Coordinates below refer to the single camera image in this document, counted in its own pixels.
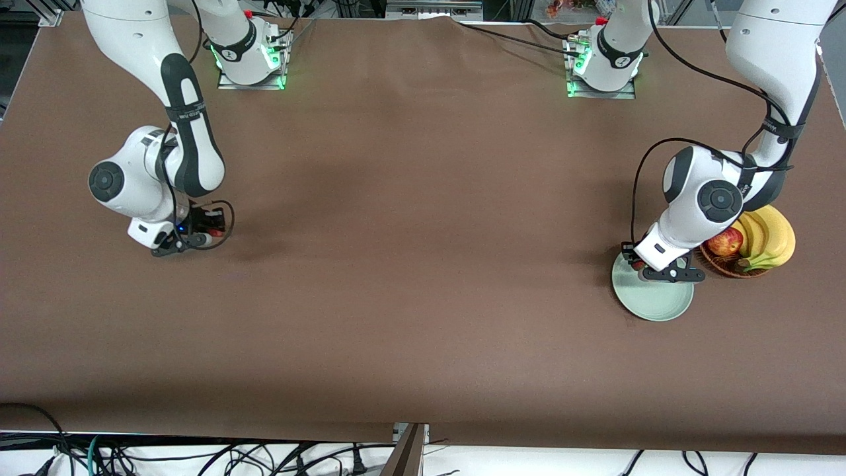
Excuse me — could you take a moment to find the aluminium frame rail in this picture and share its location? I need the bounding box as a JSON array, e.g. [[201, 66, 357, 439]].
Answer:
[[385, 0, 484, 19]]

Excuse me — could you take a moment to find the black floor cable tangle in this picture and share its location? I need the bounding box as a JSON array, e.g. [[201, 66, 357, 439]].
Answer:
[[99, 440, 371, 476]]

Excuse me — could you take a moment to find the brown tablecloth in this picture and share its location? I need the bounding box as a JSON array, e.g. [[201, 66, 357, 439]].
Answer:
[[0, 12, 846, 457]]

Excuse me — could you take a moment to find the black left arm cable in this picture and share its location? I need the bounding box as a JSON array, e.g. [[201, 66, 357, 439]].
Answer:
[[631, 0, 794, 245]]

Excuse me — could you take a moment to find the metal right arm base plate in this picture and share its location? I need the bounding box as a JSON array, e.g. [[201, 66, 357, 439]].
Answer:
[[217, 30, 287, 91]]

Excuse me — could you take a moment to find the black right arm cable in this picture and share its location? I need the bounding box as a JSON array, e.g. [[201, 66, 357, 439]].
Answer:
[[159, 0, 236, 251]]

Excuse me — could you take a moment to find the grey metal frame beam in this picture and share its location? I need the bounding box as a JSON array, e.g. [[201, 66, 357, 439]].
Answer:
[[382, 423, 429, 476]]

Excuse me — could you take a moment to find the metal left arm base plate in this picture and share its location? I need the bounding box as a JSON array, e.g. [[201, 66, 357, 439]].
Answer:
[[566, 40, 636, 100]]

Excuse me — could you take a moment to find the long black table cable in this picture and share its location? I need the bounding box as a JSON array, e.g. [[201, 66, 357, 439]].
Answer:
[[456, 21, 582, 55]]

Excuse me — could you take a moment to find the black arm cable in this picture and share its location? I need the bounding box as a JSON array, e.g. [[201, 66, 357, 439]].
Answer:
[[631, 0, 794, 245], [159, 0, 236, 251]]

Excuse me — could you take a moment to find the red apple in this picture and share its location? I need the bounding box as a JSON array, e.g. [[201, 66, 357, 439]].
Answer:
[[706, 227, 744, 257]]

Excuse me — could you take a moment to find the black looping floor cable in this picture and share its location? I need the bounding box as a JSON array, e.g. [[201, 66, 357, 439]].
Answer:
[[0, 402, 75, 476]]

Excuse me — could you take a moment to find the short black table cable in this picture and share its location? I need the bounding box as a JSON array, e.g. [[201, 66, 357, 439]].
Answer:
[[525, 18, 584, 39]]

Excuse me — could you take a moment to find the brown wicker basket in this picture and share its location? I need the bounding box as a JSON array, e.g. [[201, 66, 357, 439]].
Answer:
[[699, 241, 771, 279]]

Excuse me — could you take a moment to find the pale green round plate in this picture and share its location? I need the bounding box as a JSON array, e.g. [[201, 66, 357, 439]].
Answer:
[[611, 241, 695, 323]]

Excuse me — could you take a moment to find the yellow banana bunch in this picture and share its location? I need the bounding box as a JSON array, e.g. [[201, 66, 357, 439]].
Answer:
[[730, 205, 796, 272]]

